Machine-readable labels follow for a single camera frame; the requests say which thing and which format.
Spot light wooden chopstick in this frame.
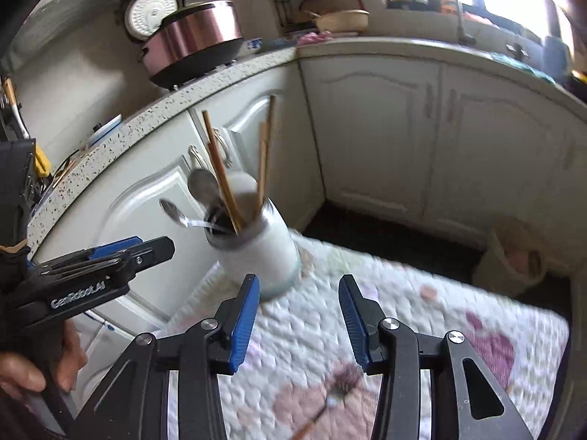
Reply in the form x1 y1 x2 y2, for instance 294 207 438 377
257 121 268 207
206 114 245 234

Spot pink rice cooker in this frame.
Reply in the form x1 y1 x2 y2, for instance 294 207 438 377
120 0 245 90

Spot tall metal faucet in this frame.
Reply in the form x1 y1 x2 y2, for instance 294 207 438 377
442 0 478 47

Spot person's left hand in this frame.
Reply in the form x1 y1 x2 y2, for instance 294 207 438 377
0 321 88 397

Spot pink cloth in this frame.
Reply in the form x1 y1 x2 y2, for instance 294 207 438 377
297 31 340 47

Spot long metal spoon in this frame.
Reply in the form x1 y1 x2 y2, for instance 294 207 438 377
159 198 218 232

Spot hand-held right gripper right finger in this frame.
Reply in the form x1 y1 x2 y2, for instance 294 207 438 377
338 274 535 440

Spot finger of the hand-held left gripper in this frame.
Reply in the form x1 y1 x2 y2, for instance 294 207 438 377
30 237 176 280
89 237 143 260

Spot cream pan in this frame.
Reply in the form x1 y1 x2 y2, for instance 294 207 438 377
307 9 371 36

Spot beige trash bin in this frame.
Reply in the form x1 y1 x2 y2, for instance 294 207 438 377
472 224 546 298

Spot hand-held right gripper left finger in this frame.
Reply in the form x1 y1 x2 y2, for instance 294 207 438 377
73 274 260 440

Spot short metal spoon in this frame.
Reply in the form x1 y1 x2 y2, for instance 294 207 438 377
188 169 218 207

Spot teal dish cloth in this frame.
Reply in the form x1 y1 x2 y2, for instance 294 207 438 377
491 52 555 83

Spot quilted blanket apple print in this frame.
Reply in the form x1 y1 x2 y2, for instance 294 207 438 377
158 231 572 440

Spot pale blue kettle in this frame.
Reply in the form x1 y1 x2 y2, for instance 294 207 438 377
543 34 574 83

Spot rose gold handled spoon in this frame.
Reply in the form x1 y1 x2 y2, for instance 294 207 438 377
293 382 349 440

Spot white kitchen cabinets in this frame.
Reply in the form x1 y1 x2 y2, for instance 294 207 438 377
28 55 587 358

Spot white utensil holder teal base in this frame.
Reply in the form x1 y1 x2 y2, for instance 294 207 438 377
204 199 302 302

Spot brown wooden chopstick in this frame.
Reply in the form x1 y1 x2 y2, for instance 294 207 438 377
261 95 276 209
202 110 239 234

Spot black wire dish rack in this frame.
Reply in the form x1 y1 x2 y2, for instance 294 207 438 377
274 0 322 33

